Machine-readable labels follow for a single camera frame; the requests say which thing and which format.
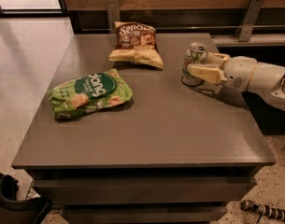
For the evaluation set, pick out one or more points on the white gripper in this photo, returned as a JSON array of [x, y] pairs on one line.
[[240, 73]]

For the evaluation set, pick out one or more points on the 7up soda can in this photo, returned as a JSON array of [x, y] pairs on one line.
[[196, 53]]

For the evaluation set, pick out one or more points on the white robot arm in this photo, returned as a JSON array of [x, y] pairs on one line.
[[267, 81]]

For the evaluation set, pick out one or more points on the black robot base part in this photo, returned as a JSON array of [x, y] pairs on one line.
[[12, 211]]

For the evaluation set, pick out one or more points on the brown and yellow chip bag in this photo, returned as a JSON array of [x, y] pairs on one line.
[[136, 43]]

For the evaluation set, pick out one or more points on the grey cabinet with drawers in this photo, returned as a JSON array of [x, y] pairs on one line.
[[172, 154]]

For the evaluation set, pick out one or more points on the green snack bag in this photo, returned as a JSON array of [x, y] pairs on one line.
[[85, 95]]

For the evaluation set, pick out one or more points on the right metal bracket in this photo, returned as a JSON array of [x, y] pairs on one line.
[[244, 30]]

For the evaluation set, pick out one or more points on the metal bracket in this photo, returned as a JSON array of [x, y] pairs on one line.
[[244, 30], [113, 14]]

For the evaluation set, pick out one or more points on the left metal bracket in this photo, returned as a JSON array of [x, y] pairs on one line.
[[113, 14]]

